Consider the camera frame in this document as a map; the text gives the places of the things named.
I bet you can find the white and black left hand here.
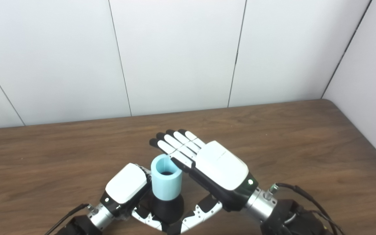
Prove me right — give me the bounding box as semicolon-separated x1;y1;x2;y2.
100;163;169;233

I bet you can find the white and black right hand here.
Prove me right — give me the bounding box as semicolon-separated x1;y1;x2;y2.
149;129;259;234

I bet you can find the light-blue hose piece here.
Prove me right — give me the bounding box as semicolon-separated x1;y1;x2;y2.
151;154;183;200

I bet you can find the black funnel-shaped nozzle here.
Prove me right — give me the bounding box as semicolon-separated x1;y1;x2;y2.
149;191;184;226

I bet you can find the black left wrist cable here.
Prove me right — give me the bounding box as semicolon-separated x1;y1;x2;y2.
44;203;90;235

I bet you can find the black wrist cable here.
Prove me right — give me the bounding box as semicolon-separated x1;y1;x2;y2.
270;183;345;235
44;203;90;235

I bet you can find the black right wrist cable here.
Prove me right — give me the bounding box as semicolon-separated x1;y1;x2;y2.
270;183;345;235

